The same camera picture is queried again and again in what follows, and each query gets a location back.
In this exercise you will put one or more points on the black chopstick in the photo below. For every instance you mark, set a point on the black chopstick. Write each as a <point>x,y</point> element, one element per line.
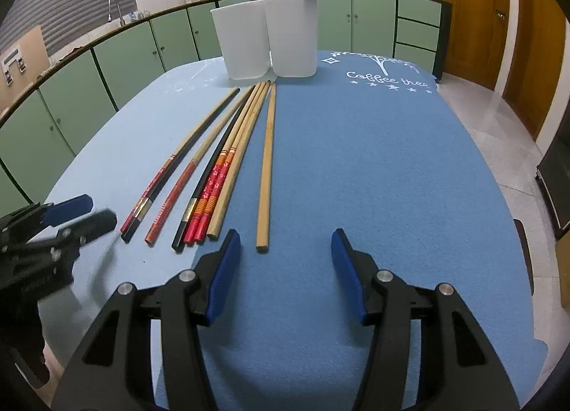
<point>179,242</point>
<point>129,235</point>

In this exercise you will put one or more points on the white double utensil holder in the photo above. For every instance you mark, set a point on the white double utensil holder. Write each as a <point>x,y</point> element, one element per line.
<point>245,37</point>

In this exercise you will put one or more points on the light blue printed mat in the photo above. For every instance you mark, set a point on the light blue printed mat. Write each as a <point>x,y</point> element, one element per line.
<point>111,161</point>

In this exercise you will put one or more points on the brown kitchen countertop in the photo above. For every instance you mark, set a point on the brown kitchen countertop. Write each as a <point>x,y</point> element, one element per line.
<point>113,30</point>

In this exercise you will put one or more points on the black glass-front cabinet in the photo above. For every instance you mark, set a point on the black glass-front cabinet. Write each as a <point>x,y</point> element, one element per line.
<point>552,179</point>

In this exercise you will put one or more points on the cardboard board with fittings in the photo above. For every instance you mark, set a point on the cardboard board with fittings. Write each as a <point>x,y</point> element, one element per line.
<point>22,77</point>

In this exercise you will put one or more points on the dark blue printed mat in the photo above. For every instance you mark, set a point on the dark blue printed mat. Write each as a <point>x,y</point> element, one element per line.
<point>378,148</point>

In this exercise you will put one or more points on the metal gooseneck faucet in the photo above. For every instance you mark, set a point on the metal gooseneck faucet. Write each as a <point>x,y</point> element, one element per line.
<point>120,10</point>

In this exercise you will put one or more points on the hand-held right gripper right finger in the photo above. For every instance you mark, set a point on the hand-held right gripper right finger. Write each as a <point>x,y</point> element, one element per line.
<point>349,279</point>

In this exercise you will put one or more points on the bottles by sink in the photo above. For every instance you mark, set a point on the bottles by sink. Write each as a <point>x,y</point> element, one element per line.
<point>138,15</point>

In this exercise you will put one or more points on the plain bamboo chopstick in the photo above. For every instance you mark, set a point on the plain bamboo chopstick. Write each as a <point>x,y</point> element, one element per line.
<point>216,226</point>
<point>263,233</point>

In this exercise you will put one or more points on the red floral chopstick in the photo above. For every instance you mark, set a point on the red floral chopstick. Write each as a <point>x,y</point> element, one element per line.
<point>191,233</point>
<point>202,230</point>

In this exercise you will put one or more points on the grey window blind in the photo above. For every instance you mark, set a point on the grey window blind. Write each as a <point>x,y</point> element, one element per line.
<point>67,1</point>

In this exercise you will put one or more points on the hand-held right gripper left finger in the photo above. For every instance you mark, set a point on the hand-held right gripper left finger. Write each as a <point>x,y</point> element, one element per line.
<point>221,279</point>

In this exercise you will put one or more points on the green lower kitchen cabinets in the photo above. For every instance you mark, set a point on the green lower kitchen cabinets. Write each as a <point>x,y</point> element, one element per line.
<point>133,50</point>

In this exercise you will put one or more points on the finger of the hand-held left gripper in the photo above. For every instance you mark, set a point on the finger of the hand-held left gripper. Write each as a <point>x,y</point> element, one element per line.
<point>95,223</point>
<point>67,209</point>

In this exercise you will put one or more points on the cardboard box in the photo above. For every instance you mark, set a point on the cardboard box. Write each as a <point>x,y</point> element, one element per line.
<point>562,255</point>

